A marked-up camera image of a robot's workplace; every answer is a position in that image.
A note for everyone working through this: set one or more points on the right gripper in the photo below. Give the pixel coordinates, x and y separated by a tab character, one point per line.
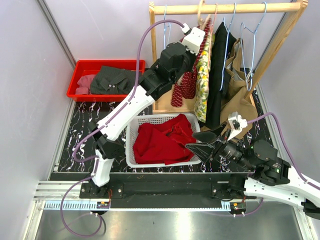
202	150

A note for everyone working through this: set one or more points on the red skirt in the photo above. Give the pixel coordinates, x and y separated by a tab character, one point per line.
164	143

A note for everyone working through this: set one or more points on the light blue wire hanger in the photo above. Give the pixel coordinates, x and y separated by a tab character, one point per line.
166	34

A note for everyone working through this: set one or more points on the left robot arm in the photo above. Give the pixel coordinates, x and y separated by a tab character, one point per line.
176	59

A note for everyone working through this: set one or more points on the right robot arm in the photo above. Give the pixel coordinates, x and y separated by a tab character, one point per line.
266	175

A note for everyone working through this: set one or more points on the white plastic basket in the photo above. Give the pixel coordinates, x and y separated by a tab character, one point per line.
132	133

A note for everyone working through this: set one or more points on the tan garment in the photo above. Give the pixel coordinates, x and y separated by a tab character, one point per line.
234	100

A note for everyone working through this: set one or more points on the red polka dot garment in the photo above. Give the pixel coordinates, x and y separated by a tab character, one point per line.
186	87

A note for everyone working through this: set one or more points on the yellow floral garment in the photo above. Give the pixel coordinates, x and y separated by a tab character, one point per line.
202	81

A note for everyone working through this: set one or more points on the black garment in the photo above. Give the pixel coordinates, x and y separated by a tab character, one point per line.
218	81

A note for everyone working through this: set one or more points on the dark striped shirt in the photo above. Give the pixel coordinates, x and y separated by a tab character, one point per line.
113	81

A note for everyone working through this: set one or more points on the pink cloth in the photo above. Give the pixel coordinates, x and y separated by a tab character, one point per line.
84	84

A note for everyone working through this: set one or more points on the red plastic bin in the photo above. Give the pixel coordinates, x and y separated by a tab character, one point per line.
91	67

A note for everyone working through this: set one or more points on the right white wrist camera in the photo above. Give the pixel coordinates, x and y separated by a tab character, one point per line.
237	124

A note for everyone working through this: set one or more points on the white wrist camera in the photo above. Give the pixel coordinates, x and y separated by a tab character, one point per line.
237	124
193	38

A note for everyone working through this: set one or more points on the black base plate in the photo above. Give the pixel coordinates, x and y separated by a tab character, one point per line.
147	189

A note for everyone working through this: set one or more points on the empty blue wire hanger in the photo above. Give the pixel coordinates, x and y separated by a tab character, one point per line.
248	71

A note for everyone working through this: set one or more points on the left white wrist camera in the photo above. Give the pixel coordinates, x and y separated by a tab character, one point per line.
193	38

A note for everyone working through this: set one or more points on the pink wire hanger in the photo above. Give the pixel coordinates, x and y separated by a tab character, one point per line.
212	25

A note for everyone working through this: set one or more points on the white cable duct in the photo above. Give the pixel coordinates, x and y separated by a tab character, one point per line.
99	206

